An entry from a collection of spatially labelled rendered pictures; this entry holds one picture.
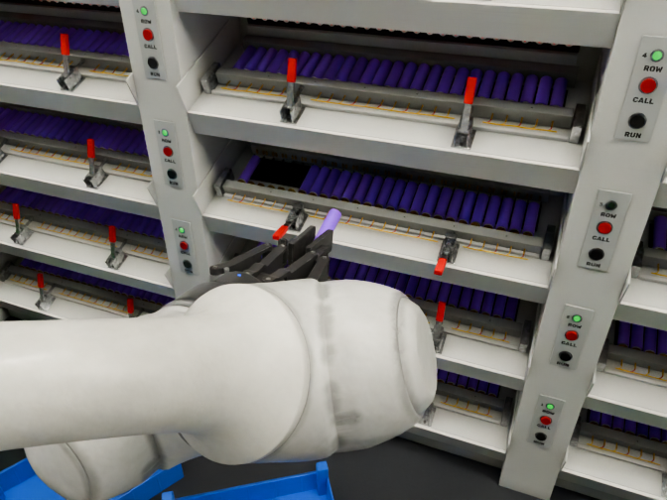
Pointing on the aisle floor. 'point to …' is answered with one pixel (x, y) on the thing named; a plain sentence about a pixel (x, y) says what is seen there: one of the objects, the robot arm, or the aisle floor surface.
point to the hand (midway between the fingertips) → (310, 246)
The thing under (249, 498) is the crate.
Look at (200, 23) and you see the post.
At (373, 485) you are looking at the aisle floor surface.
